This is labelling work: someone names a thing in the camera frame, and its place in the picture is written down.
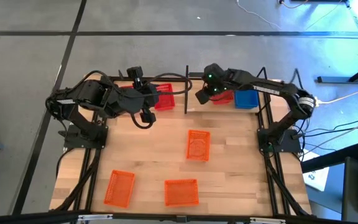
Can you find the red plastic slotted basket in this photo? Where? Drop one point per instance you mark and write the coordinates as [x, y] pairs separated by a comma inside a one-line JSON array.
[[224, 99], [165, 99], [128, 87]]

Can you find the white paper sheet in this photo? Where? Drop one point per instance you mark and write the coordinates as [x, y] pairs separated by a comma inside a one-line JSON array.
[[317, 179]]

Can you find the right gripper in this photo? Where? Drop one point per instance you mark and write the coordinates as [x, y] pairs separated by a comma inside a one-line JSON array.
[[202, 96]]

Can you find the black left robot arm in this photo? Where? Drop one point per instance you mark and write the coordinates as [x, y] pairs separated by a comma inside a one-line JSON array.
[[89, 90]]

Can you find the silver metal bracket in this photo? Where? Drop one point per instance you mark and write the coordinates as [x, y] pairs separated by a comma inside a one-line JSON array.
[[267, 220], [95, 217]]

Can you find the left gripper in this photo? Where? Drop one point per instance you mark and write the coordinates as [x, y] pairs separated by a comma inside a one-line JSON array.
[[142, 98]]

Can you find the wooden shelf with black posts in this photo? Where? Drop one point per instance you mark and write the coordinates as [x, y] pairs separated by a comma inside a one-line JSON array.
[[219, 108]]

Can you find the black floor stand bar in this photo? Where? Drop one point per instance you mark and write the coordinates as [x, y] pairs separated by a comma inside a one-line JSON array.
[[334, 79]]

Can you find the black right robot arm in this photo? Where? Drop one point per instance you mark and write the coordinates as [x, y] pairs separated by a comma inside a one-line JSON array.
[[247, 81]]

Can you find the black frame crossbar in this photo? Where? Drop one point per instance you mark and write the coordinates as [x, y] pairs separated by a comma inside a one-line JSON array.
[[42, 217]]

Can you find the black table-level camera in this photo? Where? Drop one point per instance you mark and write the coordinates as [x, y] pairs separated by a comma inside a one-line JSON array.
[[181, 219]]

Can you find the black aluminium table frame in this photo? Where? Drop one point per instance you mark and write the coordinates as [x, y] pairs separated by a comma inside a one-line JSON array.
[[169, 79]]

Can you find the black desk leg bar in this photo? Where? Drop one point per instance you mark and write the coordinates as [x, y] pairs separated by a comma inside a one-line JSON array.
[[328, 160]]

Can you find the orange plastic slotted basket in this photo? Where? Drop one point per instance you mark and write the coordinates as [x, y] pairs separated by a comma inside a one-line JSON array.
[[198, 145], [181, 193], [120, 188]]

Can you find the blue plastic slotted basket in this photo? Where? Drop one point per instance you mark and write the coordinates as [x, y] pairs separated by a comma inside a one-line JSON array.
[[246, 99]]

